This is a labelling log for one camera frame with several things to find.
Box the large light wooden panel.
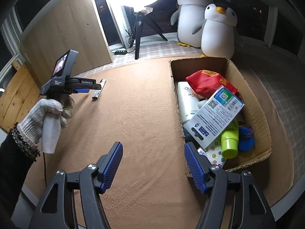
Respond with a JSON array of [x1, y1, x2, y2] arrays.
[[21, 0, 113, 81]]

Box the checked bed sheet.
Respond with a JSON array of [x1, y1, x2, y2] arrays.
[[79, 35, 305, 179]]

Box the person's left hand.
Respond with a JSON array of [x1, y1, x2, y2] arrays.
[[18, 95, 75, 146]]

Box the red cloth bag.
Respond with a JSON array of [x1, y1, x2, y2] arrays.
[[185, 70, 239, 99]]

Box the black coiled cable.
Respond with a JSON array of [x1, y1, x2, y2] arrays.
[[125, 29, 135, 48]]

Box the pine wood board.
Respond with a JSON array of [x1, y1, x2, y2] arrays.
[[0, 63, 41, 130]]

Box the white tissue pack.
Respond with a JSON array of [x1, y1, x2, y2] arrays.
[[197, 142, 227, 170]]

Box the green tube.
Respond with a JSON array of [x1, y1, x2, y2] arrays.
[[220, 120, 239, 158]]

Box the small penguin plush toy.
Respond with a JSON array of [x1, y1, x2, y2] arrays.
[[201, 3, 238, 60]]

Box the white window frame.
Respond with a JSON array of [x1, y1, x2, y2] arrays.
[[108, 1, 131, 48]]

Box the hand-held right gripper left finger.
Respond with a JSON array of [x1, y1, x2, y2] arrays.
[[35, 141, 124, 229]]

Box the white package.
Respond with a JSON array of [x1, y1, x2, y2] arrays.
[[183, 85, 245, 149]]

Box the white bottle with blue cap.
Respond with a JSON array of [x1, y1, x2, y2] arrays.
[[177, 81, 203, 124]]

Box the cardboard box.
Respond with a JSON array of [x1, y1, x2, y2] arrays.
[[169, 57, 272, 177]]

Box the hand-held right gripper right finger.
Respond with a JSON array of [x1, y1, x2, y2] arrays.
[[184, 142, 274, 229]]

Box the blue round lid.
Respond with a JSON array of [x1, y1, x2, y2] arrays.
[[238, 126, 255, 151]]

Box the patterned lighter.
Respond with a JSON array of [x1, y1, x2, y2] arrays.
[[92, 79, 106, 100]]

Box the dark hair ties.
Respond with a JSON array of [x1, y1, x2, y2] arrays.
[[239, 122, 253, 137]]

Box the large penguin plush toy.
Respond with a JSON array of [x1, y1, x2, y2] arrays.
[[170, 0, 214, 48]]

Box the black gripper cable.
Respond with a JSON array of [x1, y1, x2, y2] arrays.
[[43, 151, 48, 186]]

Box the black tripod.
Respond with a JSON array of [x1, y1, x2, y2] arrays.
[[132, 11, 168, 60]]

